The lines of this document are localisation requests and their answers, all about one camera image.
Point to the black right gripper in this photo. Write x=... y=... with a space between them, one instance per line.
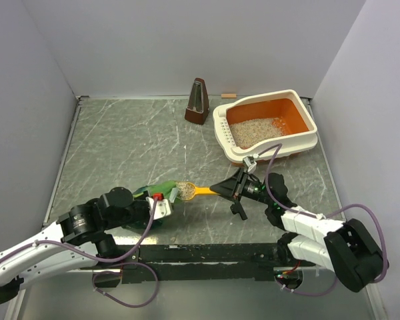
x=233 y=187

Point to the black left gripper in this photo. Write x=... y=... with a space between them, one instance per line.
x=143 y=220

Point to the black bag clip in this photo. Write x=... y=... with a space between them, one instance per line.
x=237 y=209

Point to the green litter bag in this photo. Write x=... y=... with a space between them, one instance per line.
x=165 y=188

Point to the yellow plastic scoop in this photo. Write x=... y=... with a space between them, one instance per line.
x=188 y=191

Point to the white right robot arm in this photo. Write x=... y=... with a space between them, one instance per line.
x=343 y=247

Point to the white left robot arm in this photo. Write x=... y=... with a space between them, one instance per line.
x=79 y=238

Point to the beige litter in box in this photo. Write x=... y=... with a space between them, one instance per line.
x=248 y=133

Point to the orange white litter box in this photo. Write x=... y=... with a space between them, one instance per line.
x=289 y=113

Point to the brown wooden metronome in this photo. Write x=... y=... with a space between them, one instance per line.
x=197 y=108

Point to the small wooden block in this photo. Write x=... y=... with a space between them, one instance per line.
x=228 y=96

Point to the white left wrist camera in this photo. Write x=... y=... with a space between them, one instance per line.
x=159 y=206

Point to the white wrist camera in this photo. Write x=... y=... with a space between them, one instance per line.
x=249 y=163
x=159 y=206

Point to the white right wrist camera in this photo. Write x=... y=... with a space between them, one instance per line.
x=249 y=163

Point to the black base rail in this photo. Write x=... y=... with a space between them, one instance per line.
x=256 y=261

